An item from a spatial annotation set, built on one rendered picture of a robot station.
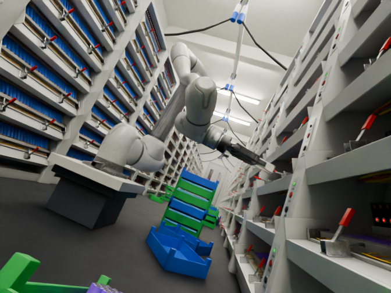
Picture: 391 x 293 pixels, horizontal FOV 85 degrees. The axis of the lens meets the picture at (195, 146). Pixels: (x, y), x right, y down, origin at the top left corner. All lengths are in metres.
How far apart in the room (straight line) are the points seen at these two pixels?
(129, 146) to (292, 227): 0.84
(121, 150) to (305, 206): 0.85
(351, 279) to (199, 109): 0.59
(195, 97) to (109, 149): 0.57
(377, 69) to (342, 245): 0.34
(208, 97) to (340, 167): 0.44
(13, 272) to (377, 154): 0.48
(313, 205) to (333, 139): 0.20
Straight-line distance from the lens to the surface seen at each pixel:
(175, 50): 1.28
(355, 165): 0.47
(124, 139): 1.14
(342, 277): 0.41
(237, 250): 1.33
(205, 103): 0.75
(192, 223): 1.68
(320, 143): 0.69
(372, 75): 0.57
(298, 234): 0.64
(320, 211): 0.66
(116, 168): 1.14
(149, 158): 1.24
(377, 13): 0.73
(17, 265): 0.29
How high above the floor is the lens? 0.30
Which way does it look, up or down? 12 degrees up
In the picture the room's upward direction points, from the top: 23 degrees clockwise
